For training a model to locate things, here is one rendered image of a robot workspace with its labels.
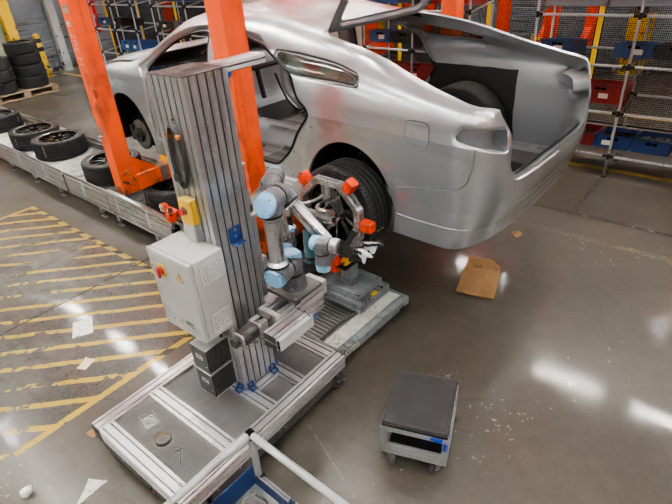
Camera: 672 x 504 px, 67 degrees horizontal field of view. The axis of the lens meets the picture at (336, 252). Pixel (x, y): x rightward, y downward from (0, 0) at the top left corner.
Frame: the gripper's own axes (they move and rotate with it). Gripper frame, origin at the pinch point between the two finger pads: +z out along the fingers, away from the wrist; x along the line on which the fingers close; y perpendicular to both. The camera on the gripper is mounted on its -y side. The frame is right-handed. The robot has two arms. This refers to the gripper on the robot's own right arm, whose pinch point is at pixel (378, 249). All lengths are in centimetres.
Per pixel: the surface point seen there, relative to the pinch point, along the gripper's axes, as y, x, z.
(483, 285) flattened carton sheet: 99, -181, 29
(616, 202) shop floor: 73, -376, 130
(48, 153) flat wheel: 55, -234, -537
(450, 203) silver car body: 4, -92, 13
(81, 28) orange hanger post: -94, -121, -305
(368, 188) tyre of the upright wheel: 3, -100, -43
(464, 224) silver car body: 16, -94, 22
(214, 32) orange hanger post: -92, -66, -131
